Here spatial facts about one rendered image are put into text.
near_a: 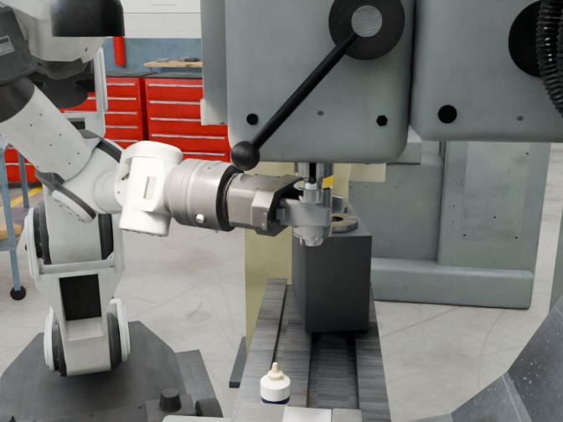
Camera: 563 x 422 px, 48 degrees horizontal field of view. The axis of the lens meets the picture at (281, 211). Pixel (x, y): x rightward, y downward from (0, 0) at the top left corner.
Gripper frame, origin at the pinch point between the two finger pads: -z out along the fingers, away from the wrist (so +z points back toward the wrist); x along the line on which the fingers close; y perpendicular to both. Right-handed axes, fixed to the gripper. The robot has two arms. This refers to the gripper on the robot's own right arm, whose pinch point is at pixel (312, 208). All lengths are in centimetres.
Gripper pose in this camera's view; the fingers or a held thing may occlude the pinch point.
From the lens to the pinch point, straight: 77.5
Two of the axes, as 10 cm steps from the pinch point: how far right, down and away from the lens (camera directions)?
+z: -9.2, -1.2, 3.7
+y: -0.1, 9.6, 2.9
